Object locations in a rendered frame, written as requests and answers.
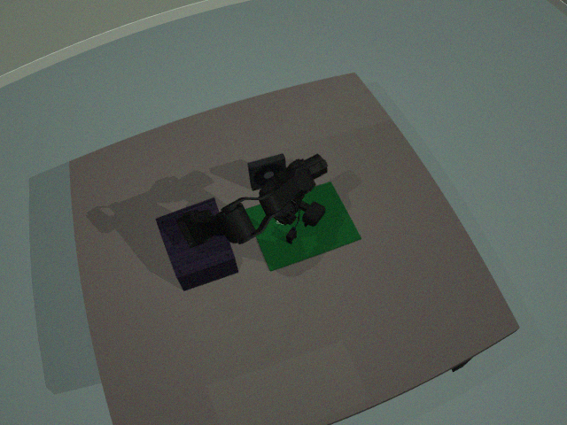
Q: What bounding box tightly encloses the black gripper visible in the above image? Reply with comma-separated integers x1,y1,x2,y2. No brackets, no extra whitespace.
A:
259,180,326,227

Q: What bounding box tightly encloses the green circuit board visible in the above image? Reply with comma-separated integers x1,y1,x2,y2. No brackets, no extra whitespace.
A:
245,182,361,272

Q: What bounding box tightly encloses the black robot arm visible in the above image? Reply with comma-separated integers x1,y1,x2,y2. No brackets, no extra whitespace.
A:
177,154,328,248

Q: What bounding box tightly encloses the black plug with cable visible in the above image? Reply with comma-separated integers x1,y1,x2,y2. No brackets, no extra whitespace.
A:
286,217,299,244

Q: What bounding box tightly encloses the black cooling fan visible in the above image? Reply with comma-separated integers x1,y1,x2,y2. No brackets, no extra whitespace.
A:
247,154,286,191

